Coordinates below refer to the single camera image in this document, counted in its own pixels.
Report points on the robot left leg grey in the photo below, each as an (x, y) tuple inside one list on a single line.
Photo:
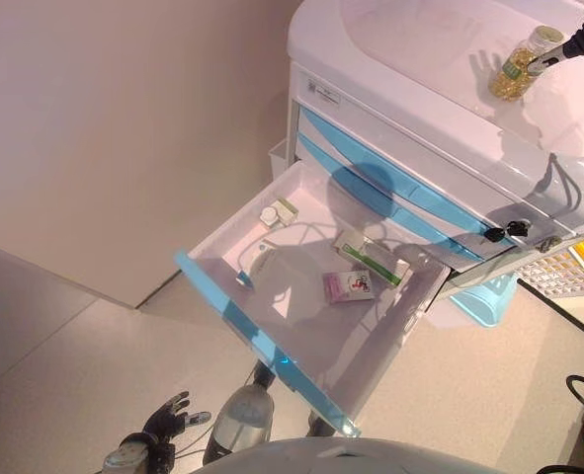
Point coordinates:
[(242, 424)]

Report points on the white lockable drawer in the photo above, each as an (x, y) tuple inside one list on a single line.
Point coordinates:
[(410, 133)]

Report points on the metal side lock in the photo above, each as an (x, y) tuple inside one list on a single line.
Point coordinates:
[(550, 244)]

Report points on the yellow pill bottle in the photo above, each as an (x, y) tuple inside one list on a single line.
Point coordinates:
[(516, 69)]

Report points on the small green white box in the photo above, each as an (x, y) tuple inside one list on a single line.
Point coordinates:
[(287, 210)]

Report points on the drawer with blue front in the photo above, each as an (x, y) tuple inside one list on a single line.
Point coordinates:
[(420, 182), (321, 150), (321, 336)]

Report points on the small white side bin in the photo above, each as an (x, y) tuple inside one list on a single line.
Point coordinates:
[(279, 163)]

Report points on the long green white box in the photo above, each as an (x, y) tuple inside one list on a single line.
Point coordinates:
[(375, 259)]

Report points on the robot left hand black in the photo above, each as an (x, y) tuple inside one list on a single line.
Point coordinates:
[(165, 424)]

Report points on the white mesh side basket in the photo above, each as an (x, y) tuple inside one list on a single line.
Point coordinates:
[(548, 274)]

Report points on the black key bunch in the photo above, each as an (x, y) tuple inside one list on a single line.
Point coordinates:
[(504, 231)]

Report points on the robot left arm silver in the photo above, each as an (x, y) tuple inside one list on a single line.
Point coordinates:
[(128, 451)]

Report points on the light blue waste bin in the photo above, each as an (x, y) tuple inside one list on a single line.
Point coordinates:
[(489, 301)]

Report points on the white medical cart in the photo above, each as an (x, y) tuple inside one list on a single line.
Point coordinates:
[(420, 59)]

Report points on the robot grey torso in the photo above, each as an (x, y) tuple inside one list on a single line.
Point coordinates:
[(360, 456)]

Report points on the white round jar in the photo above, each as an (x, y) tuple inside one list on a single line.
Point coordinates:
[(269, 216)]

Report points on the pink medicine box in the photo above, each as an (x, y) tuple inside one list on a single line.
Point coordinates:
[(348, 286)]

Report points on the blue white medicine box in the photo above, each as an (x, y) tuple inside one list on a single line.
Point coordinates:
[(264, 261)]

